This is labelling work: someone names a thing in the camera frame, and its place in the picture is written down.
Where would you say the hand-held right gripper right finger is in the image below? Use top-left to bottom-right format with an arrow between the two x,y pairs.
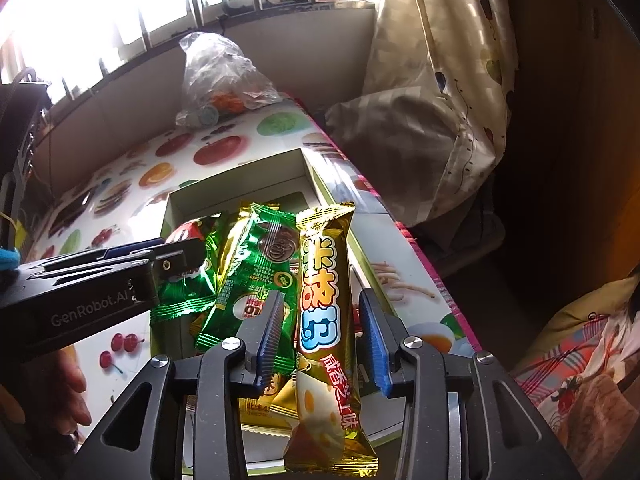
357,289 -> 581,480

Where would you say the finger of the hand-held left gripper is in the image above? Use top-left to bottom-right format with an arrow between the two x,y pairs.
27,236 -> 205,306
42,241 -> 166,268

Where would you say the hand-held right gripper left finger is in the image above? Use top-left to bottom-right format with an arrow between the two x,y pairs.
70,290 -> 287,480

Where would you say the red and white snack packet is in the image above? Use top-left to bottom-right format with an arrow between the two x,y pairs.
164,217 -> 203,248

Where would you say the green snack packet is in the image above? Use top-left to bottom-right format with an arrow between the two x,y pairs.
195,202 -> 301,376
150,212 -> 223,322

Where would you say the yellow snack packet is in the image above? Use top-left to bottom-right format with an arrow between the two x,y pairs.
239,375 -> 298,433

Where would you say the long gold snack bar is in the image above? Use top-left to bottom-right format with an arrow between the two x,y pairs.
284,201 -> 378,476

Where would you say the green cardboard box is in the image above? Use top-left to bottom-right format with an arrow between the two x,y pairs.
150,147 -> 401,480

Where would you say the person's left hand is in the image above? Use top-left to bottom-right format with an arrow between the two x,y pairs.
52,345 -> 96,443

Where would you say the black phone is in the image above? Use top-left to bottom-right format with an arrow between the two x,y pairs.
50,195 -> 93,231

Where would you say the fruit print tablecloth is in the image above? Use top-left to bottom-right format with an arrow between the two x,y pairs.
20,95 -> 483,461

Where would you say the clear plastic bag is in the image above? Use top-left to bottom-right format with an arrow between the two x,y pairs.
175,31 -> 286,128

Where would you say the yellow cushion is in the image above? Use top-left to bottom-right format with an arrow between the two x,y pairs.
520,280 -> 633,366

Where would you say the floral blanket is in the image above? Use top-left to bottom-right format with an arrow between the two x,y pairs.
510,305 -> 640,461

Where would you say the window with metal bars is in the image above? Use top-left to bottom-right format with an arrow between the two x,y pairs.
0,0 -> 376,91

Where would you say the cream patterned curtain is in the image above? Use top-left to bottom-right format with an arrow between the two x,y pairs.
325,0 -> 518,228

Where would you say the dark wooden cabinet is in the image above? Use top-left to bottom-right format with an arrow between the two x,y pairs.
495,0 -> 640,286

